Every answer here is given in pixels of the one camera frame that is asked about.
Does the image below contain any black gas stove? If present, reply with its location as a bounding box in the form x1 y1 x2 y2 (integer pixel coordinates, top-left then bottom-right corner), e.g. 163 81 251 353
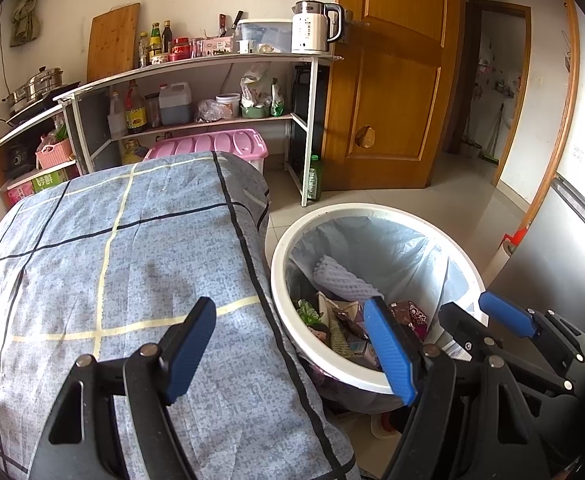
5 142 38 179

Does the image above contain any wooden door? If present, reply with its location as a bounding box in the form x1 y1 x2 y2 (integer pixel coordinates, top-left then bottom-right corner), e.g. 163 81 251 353
321 0 465 192

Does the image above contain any red dustpan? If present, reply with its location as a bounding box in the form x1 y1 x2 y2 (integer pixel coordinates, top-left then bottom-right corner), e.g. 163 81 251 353
502 227 528 256

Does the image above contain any pink cardboard box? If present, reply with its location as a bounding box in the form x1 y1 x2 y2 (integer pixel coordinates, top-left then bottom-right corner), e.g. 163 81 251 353
5 182 36 206

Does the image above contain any white plastic bottle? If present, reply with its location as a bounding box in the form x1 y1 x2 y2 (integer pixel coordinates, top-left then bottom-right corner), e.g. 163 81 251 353
107 91 127 138

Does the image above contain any white foam net sleeve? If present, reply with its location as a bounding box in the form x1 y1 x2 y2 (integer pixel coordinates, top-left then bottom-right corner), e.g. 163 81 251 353
313 255 380 306

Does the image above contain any green cardboard box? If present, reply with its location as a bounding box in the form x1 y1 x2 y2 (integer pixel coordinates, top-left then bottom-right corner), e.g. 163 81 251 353
31 170 68 193

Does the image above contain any black induction cooker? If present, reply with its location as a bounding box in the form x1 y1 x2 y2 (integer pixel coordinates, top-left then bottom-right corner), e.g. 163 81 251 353
5 95 66 126

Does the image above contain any steel pan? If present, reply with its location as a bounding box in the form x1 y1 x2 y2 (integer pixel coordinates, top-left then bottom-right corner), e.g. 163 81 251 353
2 87 30 108

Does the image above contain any green glass bottle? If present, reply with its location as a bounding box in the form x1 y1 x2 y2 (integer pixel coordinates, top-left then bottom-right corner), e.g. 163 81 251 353
306 154 323 201

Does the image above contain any magenta snack packet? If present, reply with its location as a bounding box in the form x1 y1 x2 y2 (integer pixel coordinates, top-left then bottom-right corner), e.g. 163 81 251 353
391 301 429 343

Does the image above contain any dark liquid jug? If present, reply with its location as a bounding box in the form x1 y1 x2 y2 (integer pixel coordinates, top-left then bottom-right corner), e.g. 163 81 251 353
158 82 193 126

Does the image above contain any white electric kettle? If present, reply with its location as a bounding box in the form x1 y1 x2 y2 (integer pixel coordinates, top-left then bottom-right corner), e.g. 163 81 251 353
291 0 347 55

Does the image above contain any hanging grey cloth bag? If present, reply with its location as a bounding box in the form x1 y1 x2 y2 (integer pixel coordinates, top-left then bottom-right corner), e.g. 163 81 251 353
11 0 42 48

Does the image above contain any wooden cutting board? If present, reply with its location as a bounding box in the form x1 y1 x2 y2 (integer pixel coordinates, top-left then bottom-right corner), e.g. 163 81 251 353
86 2 142 83

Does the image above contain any crumpled clear plastic bag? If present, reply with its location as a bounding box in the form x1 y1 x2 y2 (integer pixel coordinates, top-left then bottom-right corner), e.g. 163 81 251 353
195 99 223 123

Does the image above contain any white shelf unit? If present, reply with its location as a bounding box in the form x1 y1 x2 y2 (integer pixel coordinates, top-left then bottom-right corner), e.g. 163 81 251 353
54 52 344 208

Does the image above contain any mop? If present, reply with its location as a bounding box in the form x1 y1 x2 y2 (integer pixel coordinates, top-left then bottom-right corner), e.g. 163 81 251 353
479 105 503 166

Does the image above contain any pink plastic basket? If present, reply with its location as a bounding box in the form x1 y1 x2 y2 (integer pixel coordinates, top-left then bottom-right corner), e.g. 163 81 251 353
35 137 74 170

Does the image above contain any green printed pouch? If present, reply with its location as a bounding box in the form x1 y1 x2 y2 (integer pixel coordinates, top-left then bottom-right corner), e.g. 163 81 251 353
271 77 286 117

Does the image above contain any white printed bag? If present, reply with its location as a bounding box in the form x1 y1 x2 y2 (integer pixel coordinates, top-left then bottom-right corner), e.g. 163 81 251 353
241 65 273 107

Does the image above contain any wooden door frame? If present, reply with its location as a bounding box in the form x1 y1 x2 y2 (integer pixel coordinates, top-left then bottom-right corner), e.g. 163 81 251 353
442 0 532 188

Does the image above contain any clear storage box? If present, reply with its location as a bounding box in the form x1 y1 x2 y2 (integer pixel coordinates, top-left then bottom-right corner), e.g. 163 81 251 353
235 19 294 54

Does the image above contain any white round bin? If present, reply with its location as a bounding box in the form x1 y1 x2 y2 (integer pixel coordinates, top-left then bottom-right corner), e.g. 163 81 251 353
271 202 489 413

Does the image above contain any yellow oil bottle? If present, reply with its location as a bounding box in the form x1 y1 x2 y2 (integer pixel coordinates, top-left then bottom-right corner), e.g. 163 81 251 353
121 138 150 163

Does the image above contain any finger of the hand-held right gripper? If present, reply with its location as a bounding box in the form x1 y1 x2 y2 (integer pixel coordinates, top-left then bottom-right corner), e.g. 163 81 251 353
439 302 573 397
479 291 585 378

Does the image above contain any white lidded jar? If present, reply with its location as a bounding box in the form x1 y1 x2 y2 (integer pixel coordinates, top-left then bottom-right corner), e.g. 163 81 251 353
216 93 242 120

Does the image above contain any metal edged side rack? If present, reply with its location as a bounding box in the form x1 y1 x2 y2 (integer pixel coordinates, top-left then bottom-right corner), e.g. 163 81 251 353
0 102 80 196

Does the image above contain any green snack packet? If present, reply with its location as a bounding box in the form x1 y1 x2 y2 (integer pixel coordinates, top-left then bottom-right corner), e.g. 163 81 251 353
295 299 323 326

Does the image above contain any silver refrigerator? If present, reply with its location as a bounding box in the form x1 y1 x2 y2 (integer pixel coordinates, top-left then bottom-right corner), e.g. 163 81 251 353
492 172 585 356

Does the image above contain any pink storage box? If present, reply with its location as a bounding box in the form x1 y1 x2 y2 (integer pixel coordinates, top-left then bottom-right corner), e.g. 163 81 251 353
143 128 270 171

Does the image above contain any red cap sauce bottle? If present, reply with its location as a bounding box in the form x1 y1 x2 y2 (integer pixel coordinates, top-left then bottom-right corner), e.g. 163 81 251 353
124 79 148 134

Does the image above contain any pink utensil tray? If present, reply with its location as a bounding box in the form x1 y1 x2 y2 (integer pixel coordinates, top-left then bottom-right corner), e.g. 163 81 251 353
191 35 238 56

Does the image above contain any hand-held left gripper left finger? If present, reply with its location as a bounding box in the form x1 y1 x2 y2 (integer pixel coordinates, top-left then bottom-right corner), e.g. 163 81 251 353
27 296 217 480

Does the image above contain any steel steamer pot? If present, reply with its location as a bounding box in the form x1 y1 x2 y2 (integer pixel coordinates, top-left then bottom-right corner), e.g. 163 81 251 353
25 66 64 101

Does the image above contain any black folded panel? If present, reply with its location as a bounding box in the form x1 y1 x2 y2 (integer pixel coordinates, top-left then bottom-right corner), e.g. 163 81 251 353
292 64 330 181

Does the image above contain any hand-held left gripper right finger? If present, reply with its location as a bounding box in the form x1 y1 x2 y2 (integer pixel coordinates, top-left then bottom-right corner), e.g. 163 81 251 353
363 297 553 480

